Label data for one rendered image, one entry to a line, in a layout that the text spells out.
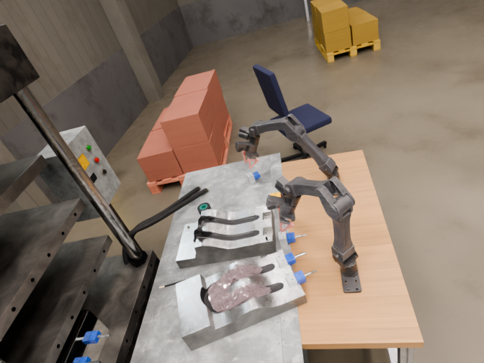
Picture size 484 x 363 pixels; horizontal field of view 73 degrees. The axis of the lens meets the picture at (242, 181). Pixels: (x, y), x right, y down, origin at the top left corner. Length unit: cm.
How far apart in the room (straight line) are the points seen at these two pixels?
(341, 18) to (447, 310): 468
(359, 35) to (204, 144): 361
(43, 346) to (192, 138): 242
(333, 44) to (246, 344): 528
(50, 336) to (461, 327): 205
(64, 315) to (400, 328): 128
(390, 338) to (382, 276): 25
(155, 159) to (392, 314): 286
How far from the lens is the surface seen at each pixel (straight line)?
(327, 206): 119
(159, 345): 155
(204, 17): 1015
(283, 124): 175
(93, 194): 165
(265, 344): 138
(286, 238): 159
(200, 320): 138
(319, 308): 141
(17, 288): 140
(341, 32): 604
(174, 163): 364
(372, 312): 140
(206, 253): 163
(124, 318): 174
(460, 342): 230
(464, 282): 251
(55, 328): 156
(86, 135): 193
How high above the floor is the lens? 200
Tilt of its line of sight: 35 degrees down
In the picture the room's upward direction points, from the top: 19 degrees counter-clockwise
